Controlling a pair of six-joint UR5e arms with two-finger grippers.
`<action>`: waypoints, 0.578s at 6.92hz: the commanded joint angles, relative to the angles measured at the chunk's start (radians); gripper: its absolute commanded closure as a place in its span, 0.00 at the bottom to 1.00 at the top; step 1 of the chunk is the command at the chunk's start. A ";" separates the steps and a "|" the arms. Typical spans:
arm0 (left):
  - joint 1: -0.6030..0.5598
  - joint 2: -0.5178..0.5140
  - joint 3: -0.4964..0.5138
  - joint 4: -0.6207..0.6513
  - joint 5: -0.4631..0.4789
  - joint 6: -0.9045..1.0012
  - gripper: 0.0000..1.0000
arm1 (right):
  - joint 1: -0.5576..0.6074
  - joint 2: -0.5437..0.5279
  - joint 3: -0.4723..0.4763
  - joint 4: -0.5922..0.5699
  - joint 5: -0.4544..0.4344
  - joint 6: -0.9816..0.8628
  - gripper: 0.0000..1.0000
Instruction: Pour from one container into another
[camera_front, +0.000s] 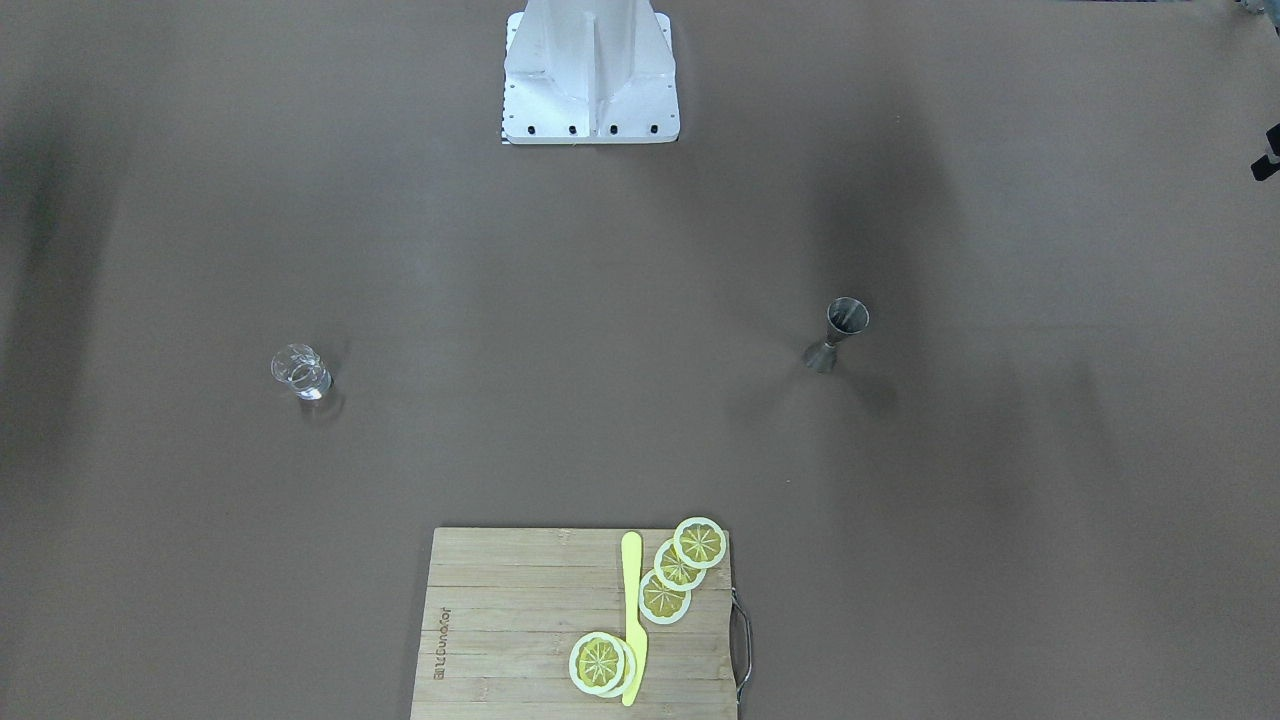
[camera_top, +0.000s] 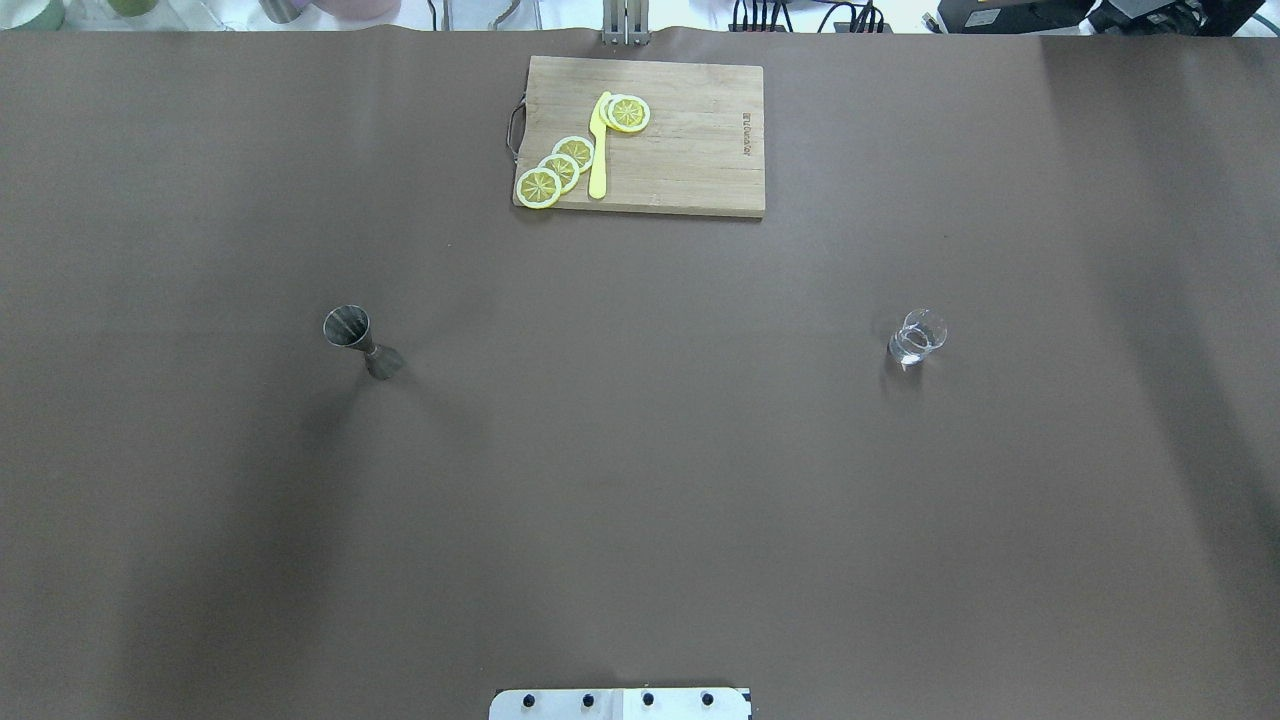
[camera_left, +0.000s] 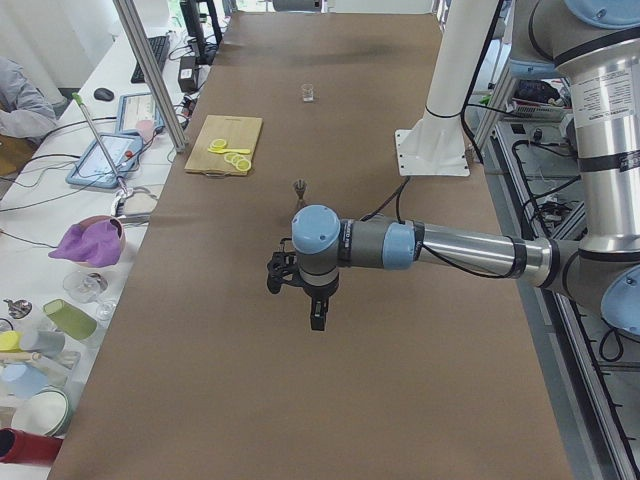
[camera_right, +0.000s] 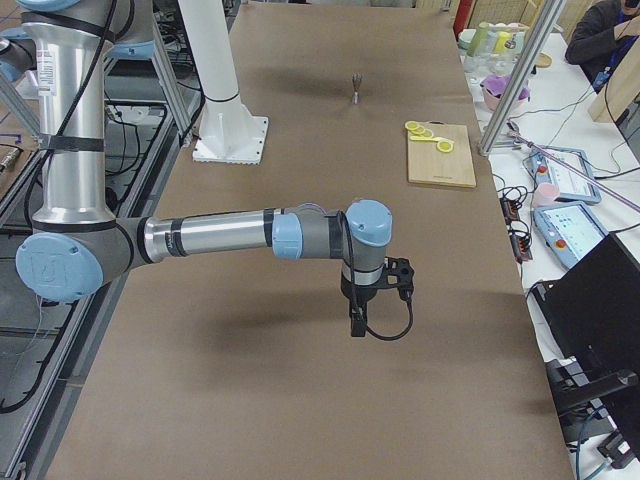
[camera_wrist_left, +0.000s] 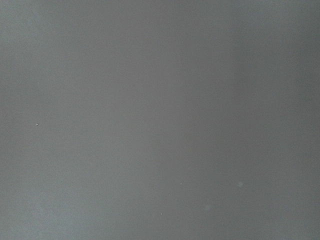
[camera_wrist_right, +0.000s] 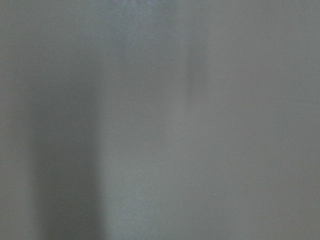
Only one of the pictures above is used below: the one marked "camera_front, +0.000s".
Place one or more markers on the steel double jigger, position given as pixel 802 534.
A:
pixel 845 317

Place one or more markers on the clear glass measuring cup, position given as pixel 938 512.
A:
pixel 302 371

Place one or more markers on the lemon slice top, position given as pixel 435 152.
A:
pixel 700 543

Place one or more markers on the lemon slice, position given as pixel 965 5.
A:
pixel 659 604
pixel 700 543
pixel 601 665
pixel 672 572

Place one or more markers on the yellow plastic knife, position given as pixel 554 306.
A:
pixel 632 556

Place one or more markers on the bamboo cutting board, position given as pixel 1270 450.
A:
pixel 504 606

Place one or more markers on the lemon slice bottom front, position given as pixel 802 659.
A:
pixel 601 665

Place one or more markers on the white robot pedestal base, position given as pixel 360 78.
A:
pixel 589 73

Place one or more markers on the metal cutting board handle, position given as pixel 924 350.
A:
pixel 742 654

